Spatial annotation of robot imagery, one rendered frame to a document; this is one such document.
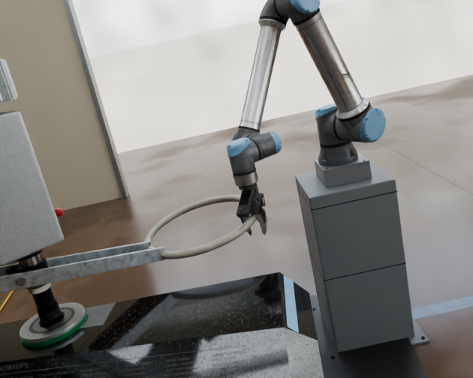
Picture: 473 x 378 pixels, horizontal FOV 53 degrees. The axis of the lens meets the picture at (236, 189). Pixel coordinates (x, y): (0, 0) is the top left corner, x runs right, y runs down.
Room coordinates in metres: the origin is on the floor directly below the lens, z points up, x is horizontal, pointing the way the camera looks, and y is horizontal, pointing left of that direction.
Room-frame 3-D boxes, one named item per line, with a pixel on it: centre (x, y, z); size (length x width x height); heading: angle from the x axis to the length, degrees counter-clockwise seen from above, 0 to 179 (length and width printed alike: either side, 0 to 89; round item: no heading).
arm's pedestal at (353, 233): (2.21, -0.51, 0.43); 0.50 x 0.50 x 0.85; 89
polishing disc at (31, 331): (1.44, 0.70, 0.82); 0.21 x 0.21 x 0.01
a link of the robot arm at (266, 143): (1.81, -0.14, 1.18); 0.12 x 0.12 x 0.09; 30
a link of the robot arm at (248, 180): (1.74, -0.04, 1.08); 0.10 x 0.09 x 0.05; 65
